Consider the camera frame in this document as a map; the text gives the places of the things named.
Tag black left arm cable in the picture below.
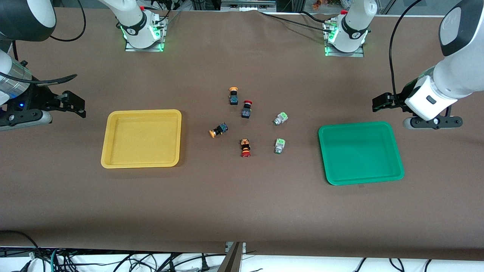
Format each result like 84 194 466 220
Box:
389 0 424 99

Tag black looping right arm cable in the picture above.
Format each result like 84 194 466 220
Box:
49 0 87 42

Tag aluminium frame rail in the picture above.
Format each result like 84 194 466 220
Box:
221 0 276 12

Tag long black tabletop cable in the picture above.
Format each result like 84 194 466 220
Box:
258 11 329 32

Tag yellow plastic tray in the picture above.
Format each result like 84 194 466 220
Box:
101 109 182 169

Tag green plastic tray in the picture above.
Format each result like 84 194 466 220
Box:
318 121 405 186

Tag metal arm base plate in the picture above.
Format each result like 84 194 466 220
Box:
323 21 365 58
125 15 168 52

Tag colourful background items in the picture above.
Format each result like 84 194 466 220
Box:
312 0 354 10

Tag grey metal table beam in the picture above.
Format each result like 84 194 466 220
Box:
216 242 247 272

